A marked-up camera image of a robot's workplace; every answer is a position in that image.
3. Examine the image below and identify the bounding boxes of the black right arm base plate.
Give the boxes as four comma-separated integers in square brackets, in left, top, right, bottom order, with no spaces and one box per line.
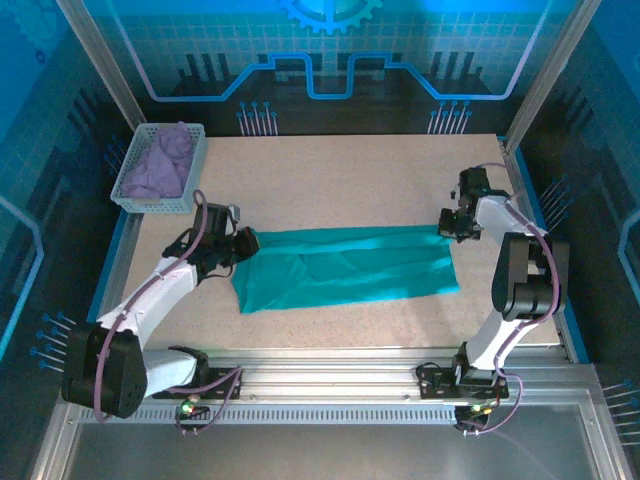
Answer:
[416,363,511,401]

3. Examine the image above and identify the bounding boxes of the teal t-shirt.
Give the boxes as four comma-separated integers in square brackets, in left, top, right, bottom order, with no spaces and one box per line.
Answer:
[230,224,460,315]

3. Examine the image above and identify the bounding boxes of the small LED controller board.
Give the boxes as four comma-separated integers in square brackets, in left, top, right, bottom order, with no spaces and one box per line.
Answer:
[174,397,211,436]
[455,399,496,437]

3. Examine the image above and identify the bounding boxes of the light blue plastic basket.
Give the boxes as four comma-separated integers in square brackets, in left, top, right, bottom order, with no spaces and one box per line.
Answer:
[109,123,207,215]

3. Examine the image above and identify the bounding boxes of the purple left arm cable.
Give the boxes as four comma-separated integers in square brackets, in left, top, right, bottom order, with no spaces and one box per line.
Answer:
[92,189,246,436]

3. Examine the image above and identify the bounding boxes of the aluminium frame bracket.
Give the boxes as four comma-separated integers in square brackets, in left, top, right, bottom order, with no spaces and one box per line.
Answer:
[502,0,604,156]

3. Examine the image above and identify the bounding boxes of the slotted grey cable duct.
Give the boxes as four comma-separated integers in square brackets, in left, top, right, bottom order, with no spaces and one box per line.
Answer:
[134,404,459,427]

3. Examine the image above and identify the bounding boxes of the grey metal front panel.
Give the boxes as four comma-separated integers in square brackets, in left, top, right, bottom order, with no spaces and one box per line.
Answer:
[29,389,621,480]

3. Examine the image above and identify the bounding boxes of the blue table edge strip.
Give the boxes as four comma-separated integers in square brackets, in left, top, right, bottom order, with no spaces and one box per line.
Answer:
[509,149,591,364]
[79,209,132,331]

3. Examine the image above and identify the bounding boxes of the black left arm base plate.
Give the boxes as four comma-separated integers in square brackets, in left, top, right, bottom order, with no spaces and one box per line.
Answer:
[152,367,244,401]

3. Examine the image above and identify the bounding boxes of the aluminium mounting rail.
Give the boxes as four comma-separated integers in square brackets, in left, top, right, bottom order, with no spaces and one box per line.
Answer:
[64,347,599,401]

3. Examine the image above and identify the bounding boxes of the purple garment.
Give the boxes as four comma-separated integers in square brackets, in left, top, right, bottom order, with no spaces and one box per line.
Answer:
[122,121,194,200]

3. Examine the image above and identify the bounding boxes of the thin black left wrist cable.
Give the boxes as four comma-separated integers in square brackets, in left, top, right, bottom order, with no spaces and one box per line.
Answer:
[202,263,237,282]

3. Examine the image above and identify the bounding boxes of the aluminium frame post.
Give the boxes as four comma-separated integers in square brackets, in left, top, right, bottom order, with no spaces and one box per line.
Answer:
[54,0,164,154]

